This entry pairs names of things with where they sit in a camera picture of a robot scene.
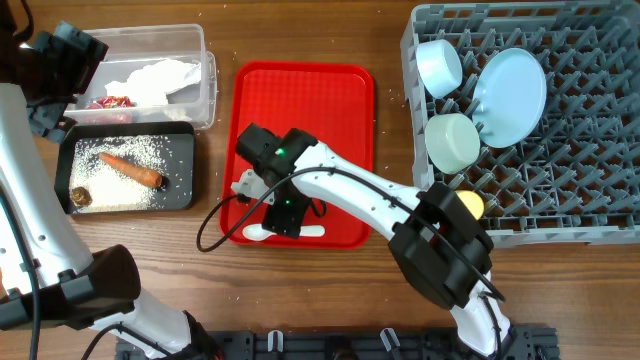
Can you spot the white plastic spoon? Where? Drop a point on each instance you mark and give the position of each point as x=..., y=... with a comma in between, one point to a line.
x=256, y=233

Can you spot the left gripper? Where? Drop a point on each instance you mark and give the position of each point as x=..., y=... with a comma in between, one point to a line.
x=81, y=63

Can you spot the pile of white rice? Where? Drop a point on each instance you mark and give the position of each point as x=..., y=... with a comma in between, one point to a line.
x=171, y=155

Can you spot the orange carrot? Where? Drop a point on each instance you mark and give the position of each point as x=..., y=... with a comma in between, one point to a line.
x=145, y=176

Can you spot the brown chocolate pastry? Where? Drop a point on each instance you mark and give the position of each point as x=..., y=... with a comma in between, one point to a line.
x=81, y=197

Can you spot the red serving tray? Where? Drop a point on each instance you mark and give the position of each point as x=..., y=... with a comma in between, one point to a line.
x=332, y=102

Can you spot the red snack wrapper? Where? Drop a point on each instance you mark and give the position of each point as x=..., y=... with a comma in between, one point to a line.
x=110, y=102

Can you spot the clear plastic bin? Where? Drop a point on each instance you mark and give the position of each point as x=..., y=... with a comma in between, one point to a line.
x=132, y=48

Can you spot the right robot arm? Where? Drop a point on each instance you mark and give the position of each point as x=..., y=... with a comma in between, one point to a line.
x=441, y=249

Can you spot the black plastic tray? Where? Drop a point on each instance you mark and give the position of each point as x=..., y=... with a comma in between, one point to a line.
x=65, y=157

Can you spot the light green bowl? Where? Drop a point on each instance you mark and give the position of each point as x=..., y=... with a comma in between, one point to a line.
x=452, y=142

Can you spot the yellow plastic cup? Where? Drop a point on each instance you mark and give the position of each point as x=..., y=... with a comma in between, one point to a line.
x=473, y=202

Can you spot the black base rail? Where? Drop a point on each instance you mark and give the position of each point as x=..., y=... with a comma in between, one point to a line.
x=522, y=342

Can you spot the light blue plate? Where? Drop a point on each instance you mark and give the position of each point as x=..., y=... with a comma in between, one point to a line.
x=511, y=93

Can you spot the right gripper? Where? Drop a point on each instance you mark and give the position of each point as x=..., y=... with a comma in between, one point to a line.
x=282, y=225

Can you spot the light blue bowl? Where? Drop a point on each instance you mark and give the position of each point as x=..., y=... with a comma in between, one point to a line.
x=439, y=67

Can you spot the grey dishwasher rack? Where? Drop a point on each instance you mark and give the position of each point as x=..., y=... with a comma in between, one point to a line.
x=575, y=177

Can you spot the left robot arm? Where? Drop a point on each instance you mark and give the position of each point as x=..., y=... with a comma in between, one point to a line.
x=51, y=276

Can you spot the white napkin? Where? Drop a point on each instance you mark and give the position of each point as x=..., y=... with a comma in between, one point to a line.
x=152, y=84

